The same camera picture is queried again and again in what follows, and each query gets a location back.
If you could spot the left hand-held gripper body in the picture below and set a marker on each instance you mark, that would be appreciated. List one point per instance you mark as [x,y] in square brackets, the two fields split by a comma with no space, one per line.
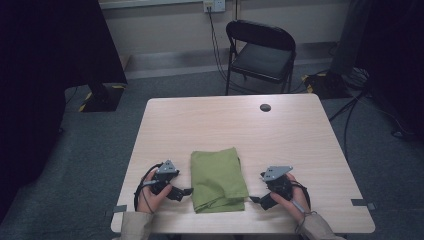
[163,180]

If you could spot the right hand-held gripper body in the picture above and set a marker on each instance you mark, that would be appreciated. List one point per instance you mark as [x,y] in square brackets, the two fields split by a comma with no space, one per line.
[276,185]

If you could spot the green long-sleeved shirt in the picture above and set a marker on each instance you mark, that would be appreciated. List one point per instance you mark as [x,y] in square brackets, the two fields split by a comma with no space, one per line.
[216,180]

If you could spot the person's left hand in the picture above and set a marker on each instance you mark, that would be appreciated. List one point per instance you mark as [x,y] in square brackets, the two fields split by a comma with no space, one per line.
[150,203]

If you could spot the person's right hand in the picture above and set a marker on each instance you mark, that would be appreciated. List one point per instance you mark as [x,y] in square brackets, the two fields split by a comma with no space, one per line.
[295,206]

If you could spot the grey tape strip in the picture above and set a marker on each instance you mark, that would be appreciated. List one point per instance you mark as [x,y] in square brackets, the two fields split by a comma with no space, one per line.
[361,202]
[120,209]

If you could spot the black round table grommet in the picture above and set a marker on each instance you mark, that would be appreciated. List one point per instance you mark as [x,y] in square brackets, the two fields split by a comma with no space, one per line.
[265,107]

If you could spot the black stand base yellow tape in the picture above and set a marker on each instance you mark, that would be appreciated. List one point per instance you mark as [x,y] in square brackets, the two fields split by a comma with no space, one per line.
[328,86]
[103,100]

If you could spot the black folding chair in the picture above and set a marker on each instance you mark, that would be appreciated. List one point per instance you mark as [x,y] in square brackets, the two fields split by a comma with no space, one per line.
[260,61]

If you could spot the black curtain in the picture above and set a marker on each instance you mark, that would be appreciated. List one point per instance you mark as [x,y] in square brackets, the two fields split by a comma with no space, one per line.
[50,66]

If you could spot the grey curtain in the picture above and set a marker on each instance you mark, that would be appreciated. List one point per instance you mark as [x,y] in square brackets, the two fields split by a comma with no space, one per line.
[350,40]

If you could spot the dark curtain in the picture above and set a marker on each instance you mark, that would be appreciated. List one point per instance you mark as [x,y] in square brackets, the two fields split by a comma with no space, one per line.
[400,50]

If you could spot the white wall conduit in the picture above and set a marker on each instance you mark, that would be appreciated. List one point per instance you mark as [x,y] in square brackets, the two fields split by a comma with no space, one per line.
[236,10]

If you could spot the white wall socket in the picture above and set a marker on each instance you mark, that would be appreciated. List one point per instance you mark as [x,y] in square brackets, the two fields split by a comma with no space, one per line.
[218,6]

